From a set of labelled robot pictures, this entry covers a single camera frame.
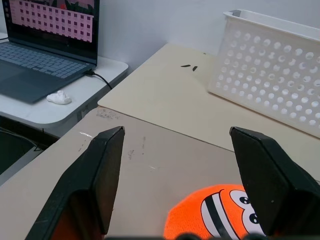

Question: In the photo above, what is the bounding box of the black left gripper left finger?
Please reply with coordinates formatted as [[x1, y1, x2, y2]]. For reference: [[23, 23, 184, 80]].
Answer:
[[25, 125, 126, 240]]

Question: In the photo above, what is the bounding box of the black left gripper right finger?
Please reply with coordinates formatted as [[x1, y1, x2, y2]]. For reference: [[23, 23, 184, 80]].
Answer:
[[229, 126, 320, 237]]

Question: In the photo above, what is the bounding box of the orange plush fish toy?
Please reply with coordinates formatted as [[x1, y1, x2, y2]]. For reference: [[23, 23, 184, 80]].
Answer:
[[163, 184, 268, 240]]

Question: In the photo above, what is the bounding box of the white side table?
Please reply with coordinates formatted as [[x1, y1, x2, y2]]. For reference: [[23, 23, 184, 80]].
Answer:
[[0, 32, 130, 138]]

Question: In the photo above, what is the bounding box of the crumpled white tissue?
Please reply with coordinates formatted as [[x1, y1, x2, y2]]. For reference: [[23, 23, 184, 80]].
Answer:
[[46, 90, 73, 105]]

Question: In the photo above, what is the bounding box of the white perforated plastic basket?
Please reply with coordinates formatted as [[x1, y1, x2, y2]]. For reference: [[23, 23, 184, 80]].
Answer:
[[207, 9, 320, 139]]

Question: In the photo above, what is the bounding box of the dark blue laptop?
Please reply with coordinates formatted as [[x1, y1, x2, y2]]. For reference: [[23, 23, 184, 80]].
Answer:
[[0, 0, 100, 104]]

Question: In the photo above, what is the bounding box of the black laptop cable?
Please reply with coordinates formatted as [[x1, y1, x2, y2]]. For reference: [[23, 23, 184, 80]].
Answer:
[[84, 70, 113, 90]]

